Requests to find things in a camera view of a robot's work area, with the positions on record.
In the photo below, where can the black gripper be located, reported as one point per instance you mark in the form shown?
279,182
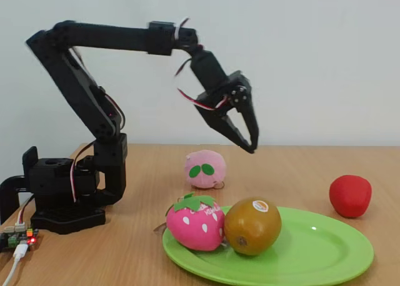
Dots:
219,96

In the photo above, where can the brown kiwi with sticker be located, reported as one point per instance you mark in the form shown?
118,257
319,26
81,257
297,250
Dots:
253,229

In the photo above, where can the red apple plush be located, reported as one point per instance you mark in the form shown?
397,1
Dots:
350,197

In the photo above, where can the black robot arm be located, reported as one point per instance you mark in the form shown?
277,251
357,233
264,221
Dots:
78,89

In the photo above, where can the green oval plate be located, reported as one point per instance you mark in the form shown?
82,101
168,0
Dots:
312,254

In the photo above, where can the light pink peach plush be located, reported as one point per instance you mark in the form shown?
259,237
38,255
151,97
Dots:
204,170

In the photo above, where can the pink strawberry plush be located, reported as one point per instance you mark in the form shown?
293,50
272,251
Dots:
197,229

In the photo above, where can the black table clamp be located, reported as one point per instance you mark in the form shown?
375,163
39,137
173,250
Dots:
7,189

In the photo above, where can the motor controller circuit board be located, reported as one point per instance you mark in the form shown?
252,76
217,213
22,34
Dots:
15,237

